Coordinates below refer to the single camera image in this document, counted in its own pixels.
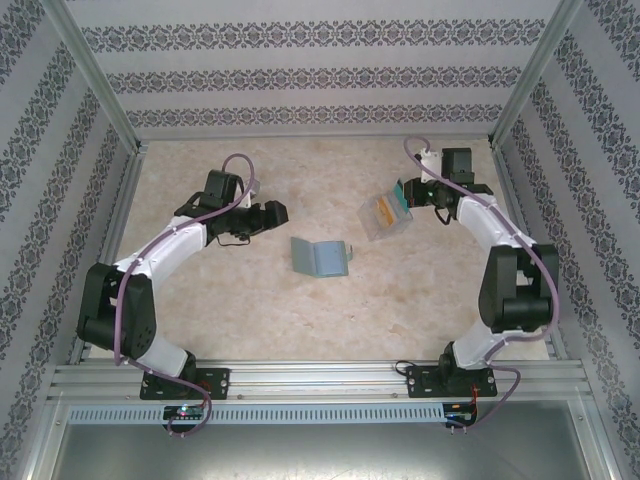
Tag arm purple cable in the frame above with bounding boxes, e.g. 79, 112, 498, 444
113, 152, 260, 437
403, 135, 559, 434

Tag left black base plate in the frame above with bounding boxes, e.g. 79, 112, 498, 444
139, 367, 232, 401

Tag aluminium back rail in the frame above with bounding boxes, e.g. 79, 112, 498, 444
134, 130, 496, 144

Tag aluminium side rail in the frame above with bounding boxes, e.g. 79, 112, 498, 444
492, 142, 569, 360
67, 142, 149, 366

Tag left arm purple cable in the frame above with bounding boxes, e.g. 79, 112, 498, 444
113, 152, 260, 437

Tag right controller board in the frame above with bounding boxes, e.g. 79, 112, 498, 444
444, 402, 479, 426

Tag orange card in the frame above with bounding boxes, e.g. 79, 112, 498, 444
373, 198, 397, 225

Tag grey slotted cable duct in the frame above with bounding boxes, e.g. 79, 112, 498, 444
67, 403, 447, 425

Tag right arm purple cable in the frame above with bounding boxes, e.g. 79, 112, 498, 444
403, 135, 559, 434

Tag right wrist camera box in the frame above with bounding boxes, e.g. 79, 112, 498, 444
418, 146, 445, 184

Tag aluminium mounting rail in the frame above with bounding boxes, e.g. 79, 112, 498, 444
47, 362, 594, 401

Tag green card holder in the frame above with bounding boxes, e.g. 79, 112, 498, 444
290, 236, 358, 280

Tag left controller board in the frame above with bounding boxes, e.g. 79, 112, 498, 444
162, 404, 209, 424

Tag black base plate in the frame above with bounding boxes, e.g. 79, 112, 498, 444
405, 364, 499, 400
139, 367, 232, 401

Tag controller board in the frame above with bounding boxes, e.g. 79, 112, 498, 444
444, 402, 479, 426
162, 404, 209, 424

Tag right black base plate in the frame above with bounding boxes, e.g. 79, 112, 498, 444
405, 364, 499, 400

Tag grey metal panel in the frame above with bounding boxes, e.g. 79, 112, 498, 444
47, 394, 616, 480

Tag aluminium frame post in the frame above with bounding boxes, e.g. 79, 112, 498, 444
487, 0, 586, 151
39, 0, 149, 154

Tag clear plastic card box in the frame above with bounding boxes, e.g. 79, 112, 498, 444
356, 188, 416, 244

